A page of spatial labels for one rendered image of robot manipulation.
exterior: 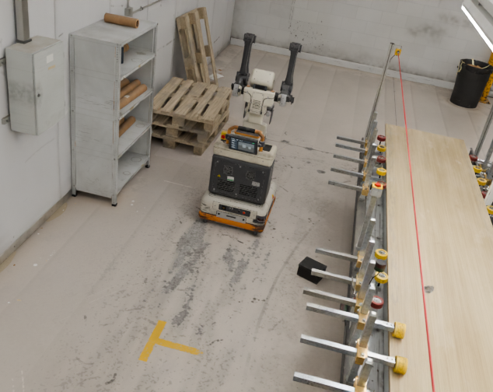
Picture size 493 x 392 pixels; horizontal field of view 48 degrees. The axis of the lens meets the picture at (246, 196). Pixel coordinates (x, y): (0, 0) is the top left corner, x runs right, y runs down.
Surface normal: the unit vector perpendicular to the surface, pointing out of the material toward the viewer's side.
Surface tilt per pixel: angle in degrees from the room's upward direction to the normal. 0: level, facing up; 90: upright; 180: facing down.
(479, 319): 0
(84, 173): 90
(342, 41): 90
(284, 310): 0
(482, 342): 0
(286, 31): 90
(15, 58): 90
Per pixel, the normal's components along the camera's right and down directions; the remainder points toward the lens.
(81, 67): -0.21, 0.47
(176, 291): 0.15, -0.85
